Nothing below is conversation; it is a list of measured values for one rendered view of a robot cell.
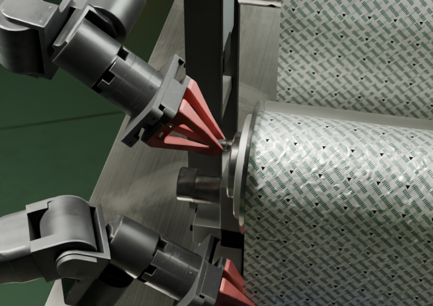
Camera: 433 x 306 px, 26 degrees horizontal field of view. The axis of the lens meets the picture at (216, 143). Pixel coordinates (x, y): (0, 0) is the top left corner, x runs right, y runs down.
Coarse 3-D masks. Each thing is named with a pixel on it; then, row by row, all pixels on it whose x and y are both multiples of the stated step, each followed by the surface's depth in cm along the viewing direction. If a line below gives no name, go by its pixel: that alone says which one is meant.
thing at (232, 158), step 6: (240, 132) 102; (234, 138) 101; (234, 144) 100; (234, 150) 100; (234, 156) 99; (234, 162) 99; (228, 168) 99; (234, 168) 99; (228, 174) 99; (234, 174) 99; (228, 180) 100; (234, 180) 100; (228, 186) 100; (228, 192) 101
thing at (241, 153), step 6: (246, 120) 100; (246, 126) 99; (246, 132) 98; (240, 138) 98; (246, 138) 98; (240, 144) 98; (240, 150) 97; (240, 156) 97; (240, 162) 97; (240, 168) 97; (240, 174) 97; (240, 180) 97; (234, 186) 98; (240, 186) 97; (234, 192) 98; (234, 198) 98; (234, 204) 99; (234, 210) 99
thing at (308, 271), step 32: (256, 256) 102; (288, 256) 101; (320, 256) 100; (352, 256) 99; (384, 256) 99; (256, 288) 106; (288, 288) 105; (320, 288) 104; (352, 288) 103; (384, 288) 102; (416, 288) 101
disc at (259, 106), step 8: (256, 104) 100; (264, 104) 104; (256, 112) 98; (256, 120) 98; (248, 136) 96; (248, 144) 96; (248, 152) 95; (248, 160) 95; (248, 168) 96; (240, 192) 96; (240, 200) 96; (240, 208) 97; (240, 216) 97; (240, 224) 98; (240, 232) 101
